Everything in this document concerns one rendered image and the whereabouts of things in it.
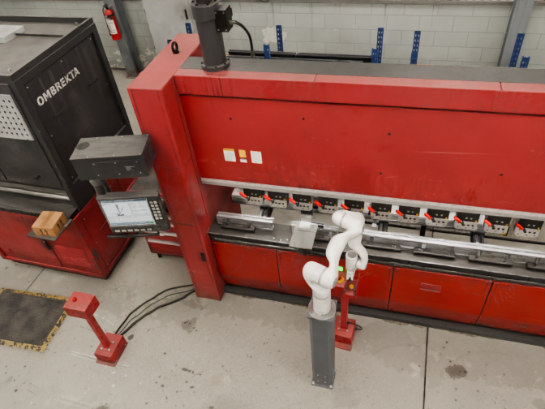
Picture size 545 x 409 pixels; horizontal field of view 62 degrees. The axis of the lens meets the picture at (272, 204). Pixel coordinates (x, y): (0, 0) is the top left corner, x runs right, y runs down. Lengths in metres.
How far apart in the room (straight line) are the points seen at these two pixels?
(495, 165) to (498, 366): 1.85
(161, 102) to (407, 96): 1.54
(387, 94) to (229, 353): 2.60
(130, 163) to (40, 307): 2.44
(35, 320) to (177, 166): 2.44
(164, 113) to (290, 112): 0.84
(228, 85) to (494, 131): 1.67
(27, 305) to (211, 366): 2.09
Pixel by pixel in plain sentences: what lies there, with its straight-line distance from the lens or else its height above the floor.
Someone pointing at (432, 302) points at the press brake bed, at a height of 0.39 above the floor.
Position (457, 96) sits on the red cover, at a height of 2.25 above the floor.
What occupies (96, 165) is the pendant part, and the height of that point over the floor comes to 1.88.
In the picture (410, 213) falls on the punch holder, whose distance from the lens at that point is 3.50.
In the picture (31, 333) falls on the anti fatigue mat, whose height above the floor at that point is 0.02.
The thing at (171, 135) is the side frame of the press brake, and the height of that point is 1.95.
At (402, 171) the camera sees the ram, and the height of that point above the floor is 1.65.
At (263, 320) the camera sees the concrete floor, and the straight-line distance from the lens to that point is 4.41.
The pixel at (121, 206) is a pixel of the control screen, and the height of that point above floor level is 1.52.
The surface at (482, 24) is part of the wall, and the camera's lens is 7.28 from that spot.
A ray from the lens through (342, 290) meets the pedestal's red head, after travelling 3.63.
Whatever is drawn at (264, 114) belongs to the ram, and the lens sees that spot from 3.14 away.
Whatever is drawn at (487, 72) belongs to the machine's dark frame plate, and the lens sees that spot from 3.08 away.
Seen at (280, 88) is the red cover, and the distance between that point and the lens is 2.99.
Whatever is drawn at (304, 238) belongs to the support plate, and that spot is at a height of 1.00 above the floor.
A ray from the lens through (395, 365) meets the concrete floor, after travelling 4.19.
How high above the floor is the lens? 3.68
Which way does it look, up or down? 43 degrees down
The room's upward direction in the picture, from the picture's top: 7 degrees counter-clockwise
